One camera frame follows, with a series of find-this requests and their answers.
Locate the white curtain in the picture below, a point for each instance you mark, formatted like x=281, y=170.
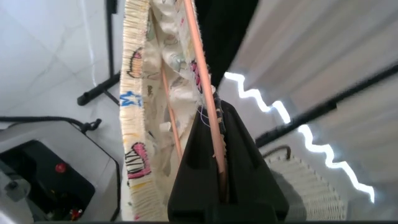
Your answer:
x=311, y=46

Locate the black garment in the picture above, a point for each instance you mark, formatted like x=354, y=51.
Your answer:
x=224, y=31

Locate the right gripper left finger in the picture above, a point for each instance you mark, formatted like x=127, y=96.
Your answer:
x=194, y=186

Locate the white laundry basket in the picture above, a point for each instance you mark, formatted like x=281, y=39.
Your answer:
x=304, y=186

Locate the black clothes rack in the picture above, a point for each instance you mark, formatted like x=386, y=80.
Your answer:
x=311, y=115

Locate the pink clothes hanger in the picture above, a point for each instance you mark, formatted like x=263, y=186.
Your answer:
x=205, y=77

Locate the cream printed garment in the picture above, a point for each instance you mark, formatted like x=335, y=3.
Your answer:
x=146, y=93

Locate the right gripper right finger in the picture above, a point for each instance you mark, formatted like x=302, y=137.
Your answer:
x=252, y=186

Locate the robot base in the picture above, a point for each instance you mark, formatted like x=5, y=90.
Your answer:
x=46, y=174

